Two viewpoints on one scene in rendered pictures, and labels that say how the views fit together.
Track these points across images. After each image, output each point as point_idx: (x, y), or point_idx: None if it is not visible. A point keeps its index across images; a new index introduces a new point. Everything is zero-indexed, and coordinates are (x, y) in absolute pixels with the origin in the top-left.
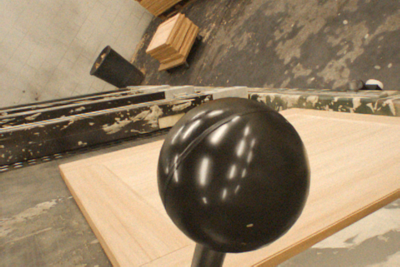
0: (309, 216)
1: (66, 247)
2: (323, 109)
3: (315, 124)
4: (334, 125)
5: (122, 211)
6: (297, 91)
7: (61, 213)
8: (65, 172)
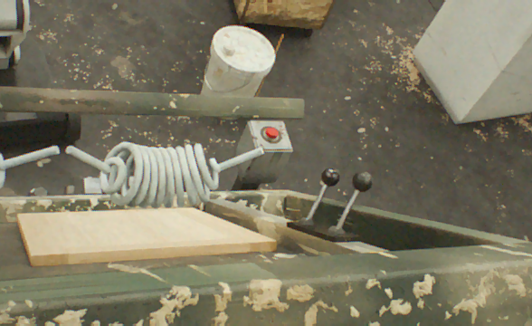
0: (236, 229)
1: (196, 259)
2: (58, 211)
3: (93, 217)
4: (109, 216)
5: (189, 243)
6: (10, 196)
7: (142, 262)
8: (71, 253)
